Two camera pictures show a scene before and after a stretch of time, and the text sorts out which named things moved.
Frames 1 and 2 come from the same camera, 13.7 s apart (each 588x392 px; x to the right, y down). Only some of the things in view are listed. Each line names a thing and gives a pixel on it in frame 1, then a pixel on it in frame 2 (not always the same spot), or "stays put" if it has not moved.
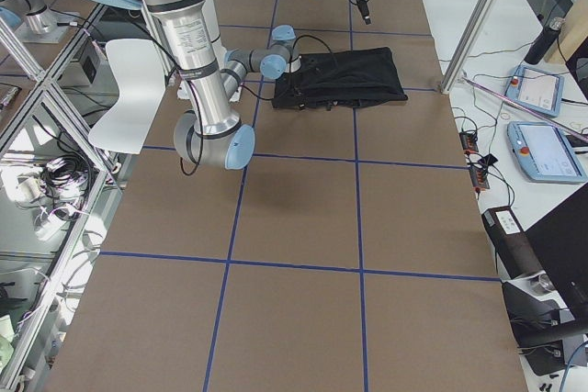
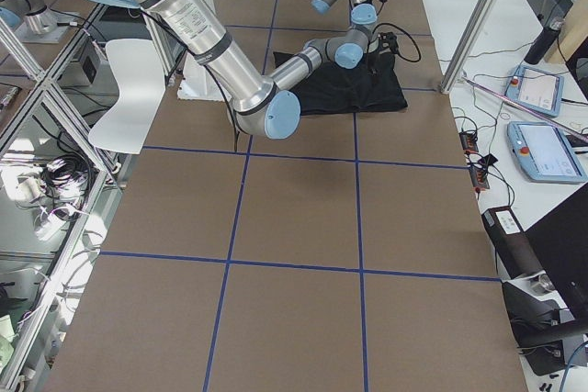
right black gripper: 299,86 -> 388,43
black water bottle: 542,44 stays put
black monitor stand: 540,330 stays put
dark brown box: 511,241 stays put
